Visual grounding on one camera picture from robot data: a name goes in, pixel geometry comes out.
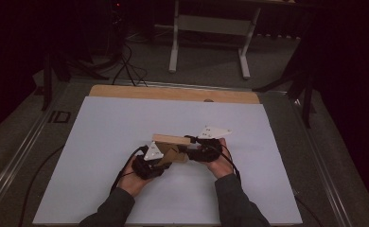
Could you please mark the black tripod stand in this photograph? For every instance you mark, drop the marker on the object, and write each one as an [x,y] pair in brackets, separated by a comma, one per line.
[305,91]

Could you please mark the metal floor strip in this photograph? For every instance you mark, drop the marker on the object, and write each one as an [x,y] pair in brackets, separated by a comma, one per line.
[204,86]

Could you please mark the black floor socket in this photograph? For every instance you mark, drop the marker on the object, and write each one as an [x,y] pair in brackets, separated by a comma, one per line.
[60,116]

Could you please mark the white metal desk frame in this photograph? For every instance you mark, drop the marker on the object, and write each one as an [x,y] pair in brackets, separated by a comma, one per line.
[211,24]

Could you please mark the black metal stand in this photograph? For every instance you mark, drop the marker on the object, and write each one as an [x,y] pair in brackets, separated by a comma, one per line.
[48,85]

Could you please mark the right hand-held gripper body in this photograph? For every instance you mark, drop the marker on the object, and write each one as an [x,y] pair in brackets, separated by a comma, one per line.
[207,148]

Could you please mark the person's right hand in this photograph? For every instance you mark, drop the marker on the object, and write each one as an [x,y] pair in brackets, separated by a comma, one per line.
[222,165]

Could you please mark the person's left hand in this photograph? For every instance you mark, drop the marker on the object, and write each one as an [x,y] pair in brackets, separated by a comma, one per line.
[133,183]

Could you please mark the small wooden board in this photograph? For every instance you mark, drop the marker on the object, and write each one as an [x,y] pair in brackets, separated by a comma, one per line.
[172,148]

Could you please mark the white table mat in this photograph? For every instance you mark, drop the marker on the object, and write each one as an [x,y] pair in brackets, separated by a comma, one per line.
[103,132]

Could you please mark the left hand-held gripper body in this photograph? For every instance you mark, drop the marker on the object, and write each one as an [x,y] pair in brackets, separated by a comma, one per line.
[148,165]

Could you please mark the metal floor rail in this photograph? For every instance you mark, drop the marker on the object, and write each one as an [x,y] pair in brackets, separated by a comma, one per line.
[326,170]
[14,164]

